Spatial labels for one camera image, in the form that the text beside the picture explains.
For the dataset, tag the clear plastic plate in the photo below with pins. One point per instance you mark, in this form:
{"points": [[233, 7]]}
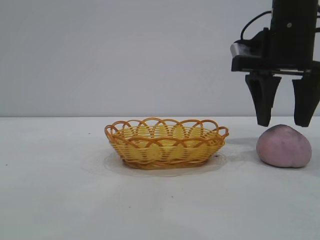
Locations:
{"points": [[100, 167]]}

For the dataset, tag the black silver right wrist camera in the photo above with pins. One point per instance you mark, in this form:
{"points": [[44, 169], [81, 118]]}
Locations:
{"points": [[252, 46]]}

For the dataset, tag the yellow woven wicker basket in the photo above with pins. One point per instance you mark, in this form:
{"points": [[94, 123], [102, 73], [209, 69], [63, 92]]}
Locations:
{"points": [[165, 150]]}

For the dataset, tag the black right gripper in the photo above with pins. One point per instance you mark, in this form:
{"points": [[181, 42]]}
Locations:
{"points": [[292, 37]]}

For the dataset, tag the pink peach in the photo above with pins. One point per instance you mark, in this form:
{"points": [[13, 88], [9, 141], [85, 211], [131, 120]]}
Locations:
{"points": [[283, 147]]}

